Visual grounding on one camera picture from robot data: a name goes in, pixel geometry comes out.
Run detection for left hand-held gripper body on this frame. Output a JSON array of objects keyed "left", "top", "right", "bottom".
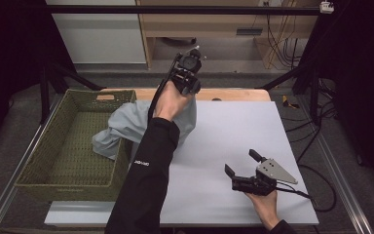
[{"left": 169, "top": 48, "right": 206, "bottom": 97}]

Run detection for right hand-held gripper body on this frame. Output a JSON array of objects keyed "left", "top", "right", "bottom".
[{"left": 231, "top": 157, "right": 299, "bottom": 197}]

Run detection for grey cloth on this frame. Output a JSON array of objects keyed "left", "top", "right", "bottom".
[{"left": 92, "top": 97, "right": 198, "bottom": 161}]

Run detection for green woven basket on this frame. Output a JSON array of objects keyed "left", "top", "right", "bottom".
[{"left": 14, "top": 89, "right": 138, "bottom": 203}]

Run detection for person's right hand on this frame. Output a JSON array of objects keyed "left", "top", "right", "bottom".
[{"left": 243, "top": 189, "right": 281, "bottom": 232}]

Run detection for person's left hand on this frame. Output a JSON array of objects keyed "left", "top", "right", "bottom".
[{"left": 153, "top": 79, "right": 196, "bottom": 123}]

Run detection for white table mat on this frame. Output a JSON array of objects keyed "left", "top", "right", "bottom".
[{"left": 44, "top": 99, "right": 320, "bottom": 227}]

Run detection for wooden desk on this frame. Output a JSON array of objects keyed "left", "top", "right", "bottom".
[{"left": 135, "top": 0, "right": 322, "bottom": 70}]

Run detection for wooden table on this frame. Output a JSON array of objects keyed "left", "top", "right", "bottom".
[{"left": 104, "top": 87, "right": 272, "bottom": 102}]

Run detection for yellow and black tool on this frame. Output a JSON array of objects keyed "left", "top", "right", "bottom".
[{"left": 281, "top": 95, "right": 301, "bottom": 110}]

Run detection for black crossbar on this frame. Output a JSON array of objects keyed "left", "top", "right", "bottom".
[{"left": 43, "top": 4, "right": 322, "bottom": 17}]

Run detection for black stand legs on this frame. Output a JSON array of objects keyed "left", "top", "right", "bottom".
[
  {"left": 256, "top": 59, "right": 321, "bottom": 126},
  {"left": 39, "top": 59, "right": 107, "bottom": 125}
]

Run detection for white cabinet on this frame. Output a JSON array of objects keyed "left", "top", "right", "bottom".
[{"left": 45, "top": 0, "right": 148, "bottom": 65}]

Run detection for white clamp device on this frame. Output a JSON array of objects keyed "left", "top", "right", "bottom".
[{"left": 318, "top": 0, "right": 335, "bottom": 15}]

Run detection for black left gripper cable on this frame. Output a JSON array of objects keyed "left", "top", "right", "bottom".
[{"left": 146, "top": 53, "right": 181, "bottom": 126}]

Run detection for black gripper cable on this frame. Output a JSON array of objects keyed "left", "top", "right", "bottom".
[
  {"left": 146, "top": 53, "right": 181, "bottom": 126},
  {"left": 275, "top": 163, "right": 338, "bottom": 214}
]

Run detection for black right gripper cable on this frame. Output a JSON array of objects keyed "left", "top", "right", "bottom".
[{"left": 275, "top": 163, "right": 338, "bottom": 214}]

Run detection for black floor cables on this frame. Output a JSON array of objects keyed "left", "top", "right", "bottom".
[{"left": 280, "top": 77, "right": 339, "bottom": 165}]

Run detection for aluminium frame rail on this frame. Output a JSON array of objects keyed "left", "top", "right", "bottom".
[
  {"left": 0, "top": 96, "right": 63, "bottom": 234},
  {"left": 296, "top": 96, "right": 374, "bottom": 234}
]

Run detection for bundle of hanging cables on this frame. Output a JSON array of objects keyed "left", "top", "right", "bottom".
[{"left": 261, "top": 0, "right": 305, "bottom": 70}]

